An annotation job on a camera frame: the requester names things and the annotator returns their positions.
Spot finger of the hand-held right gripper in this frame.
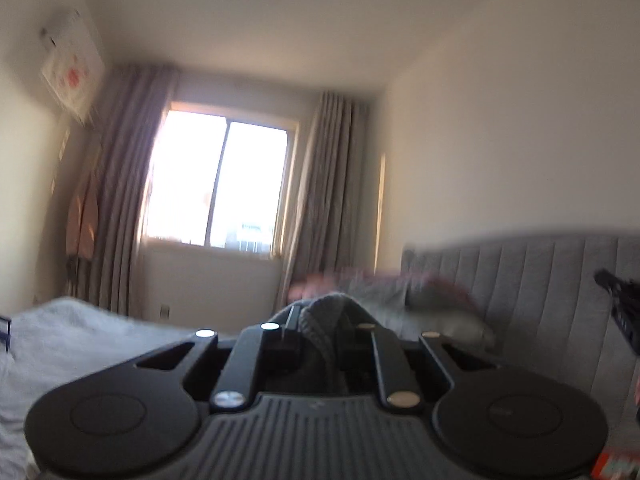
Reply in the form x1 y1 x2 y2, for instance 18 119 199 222
594 269 640 356

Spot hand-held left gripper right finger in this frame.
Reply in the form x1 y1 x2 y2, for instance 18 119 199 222
335 304 502 413

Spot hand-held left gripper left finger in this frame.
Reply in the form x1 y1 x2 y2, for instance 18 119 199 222
132 305 307 413

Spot grey knit sweater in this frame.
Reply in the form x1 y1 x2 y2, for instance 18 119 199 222
267 294 373 396

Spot pink blanket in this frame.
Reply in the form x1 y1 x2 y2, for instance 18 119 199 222
290 272 346 301

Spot folded grey quilt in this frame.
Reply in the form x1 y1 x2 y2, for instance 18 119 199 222
345 269 478 313

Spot grey padded headboard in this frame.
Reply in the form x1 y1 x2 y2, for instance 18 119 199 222
400 234 640 411

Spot red printed box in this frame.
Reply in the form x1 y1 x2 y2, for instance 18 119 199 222
592 452 640 480

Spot grey curtain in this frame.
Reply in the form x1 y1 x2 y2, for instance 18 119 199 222
275 91 371 306
87 65 181 311

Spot bed with grey sheet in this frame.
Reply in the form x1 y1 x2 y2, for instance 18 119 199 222
0 296 241 480

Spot orange hanging garment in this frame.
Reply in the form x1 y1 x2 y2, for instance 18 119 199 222
65 170 101 261

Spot white air conditioner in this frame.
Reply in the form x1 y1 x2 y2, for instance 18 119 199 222
39 7 107 126

